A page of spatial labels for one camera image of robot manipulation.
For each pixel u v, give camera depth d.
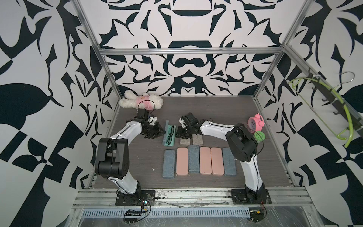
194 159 0.85
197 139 0.93
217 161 0.85
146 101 0.78
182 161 0.83
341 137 0.55
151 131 0.78
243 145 0.54
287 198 0.76
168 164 0.83
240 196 0.74
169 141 0.93
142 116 0.75
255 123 0.93
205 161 0.85
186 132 0.83
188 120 0.79
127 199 0.68
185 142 0.91
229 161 0.83
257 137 0.92
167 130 0.94
